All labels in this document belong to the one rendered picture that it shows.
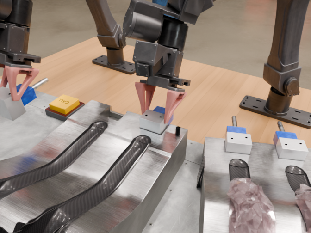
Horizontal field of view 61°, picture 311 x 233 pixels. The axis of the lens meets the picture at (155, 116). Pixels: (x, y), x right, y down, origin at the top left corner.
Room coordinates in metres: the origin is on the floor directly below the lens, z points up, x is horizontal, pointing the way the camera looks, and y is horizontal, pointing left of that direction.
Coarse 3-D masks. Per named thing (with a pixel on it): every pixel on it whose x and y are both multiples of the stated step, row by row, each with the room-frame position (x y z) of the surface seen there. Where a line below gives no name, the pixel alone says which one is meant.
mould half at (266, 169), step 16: (208, 144) 0.44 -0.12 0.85; (256, 144) 0.44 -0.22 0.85; (272, 144) 0.44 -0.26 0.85; (208, 160) 0.39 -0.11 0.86; (224, 160) 0.39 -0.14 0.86; (256, 160) 0.39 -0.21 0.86; (272, 160) 0.39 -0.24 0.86; (288, 160) 0.39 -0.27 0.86; (208, 176) 0.34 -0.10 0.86; (224, 176) 0.34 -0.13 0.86; (256, 176) 0.35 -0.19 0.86; (272, 176) 0.35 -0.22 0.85; (208, 192) 0.28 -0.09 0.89; (224, 192) 0.28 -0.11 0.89; (272, 192) 0.29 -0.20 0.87; (288, 192) 0.30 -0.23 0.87; (208, 208) 0.25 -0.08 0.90; (224, 208) 0.25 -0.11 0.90; (288, 208) 0.25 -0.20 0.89; (208, 224) 0.22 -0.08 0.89; (224, 224) 0.22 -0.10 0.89; (288, 224) 0.22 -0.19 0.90; (304, 224) 0.22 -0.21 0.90
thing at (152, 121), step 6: (156, 108) 0.51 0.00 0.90; (162, 108) 0.51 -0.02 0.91; (144, 114) 0.46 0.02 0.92; (150, 114) 0.46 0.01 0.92; (156, 114) 0.46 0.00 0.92; (162, 114) 0.46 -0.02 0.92; (144, 120) 0.45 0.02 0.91; (150, 120) 0.44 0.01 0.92; (156, 120) 0.44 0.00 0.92; (162, 120) 0.44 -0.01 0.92; (144, 126) 0.45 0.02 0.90; (150, 126) 0.44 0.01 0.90; (156, 126) 0.43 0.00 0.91; (162, 126) 0.44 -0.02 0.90; (156, 132) 0.43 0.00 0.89; (162, 132) 0.44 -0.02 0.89
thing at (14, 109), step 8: (40, 80) 0.57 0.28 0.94; (48, 80) 0.58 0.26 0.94; (0, 88) 0.50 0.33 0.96; (16, 88) 0.52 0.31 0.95; (32, 88) 0.52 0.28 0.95; (0, 96) 0.47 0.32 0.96; (8, 96) 0.47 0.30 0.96; (24, 96) 0.50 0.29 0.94; (32, 96) 0.51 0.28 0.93; (0, 104) 0.46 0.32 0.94; (8, 104) 0.46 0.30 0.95; (16, 104) 0.47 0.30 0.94; (24, 104) 0.49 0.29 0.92; (0, 112) 0.47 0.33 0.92; (8, 112) 0.46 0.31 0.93; (16, 112) 0.47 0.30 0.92; (24, 112) 0.48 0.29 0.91
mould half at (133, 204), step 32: (64, 128) 0.46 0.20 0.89; (128, 128) 0.45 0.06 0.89; (0, 160) 0.34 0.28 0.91; (32, 160) 0.35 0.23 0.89; (96, 160) 0.36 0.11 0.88; (160, 160) 0.36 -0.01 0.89; (32, 192) 0.26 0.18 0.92; (64, 192) 0.27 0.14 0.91; (128, 192) 0.29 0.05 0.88; (160, 192) 0.33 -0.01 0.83; (0, 224) 0.20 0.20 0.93; (96, 224) 0.20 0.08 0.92; (128, 224) 0.23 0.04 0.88
